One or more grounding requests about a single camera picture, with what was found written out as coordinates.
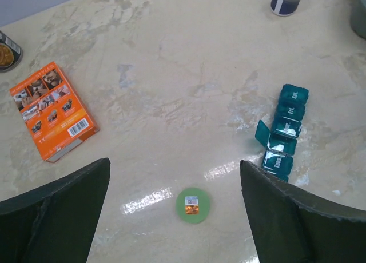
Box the white cap pill bottle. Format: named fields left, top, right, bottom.
left=270, top=0, right=300, bottom=17

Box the grey fruit tray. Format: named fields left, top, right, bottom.
left=350, top=0, right=366, bottom=39

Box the orange cardboard box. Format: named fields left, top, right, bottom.
left=10, top=62, right=100, bottom=163

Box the teal weekly pill organizer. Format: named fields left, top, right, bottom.
left=255, top=84, right=309, bottom=182

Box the tin food can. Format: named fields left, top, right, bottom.
left=0, top=31, right=23, bottom=73

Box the green bottle cap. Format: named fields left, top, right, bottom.
left=176, top=187, right=211, bottom=224

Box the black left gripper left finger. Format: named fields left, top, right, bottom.
left=1, top=158, right=110, bottom=262

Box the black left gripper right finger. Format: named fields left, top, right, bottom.
left=240, top=160, right=365, bottom=262

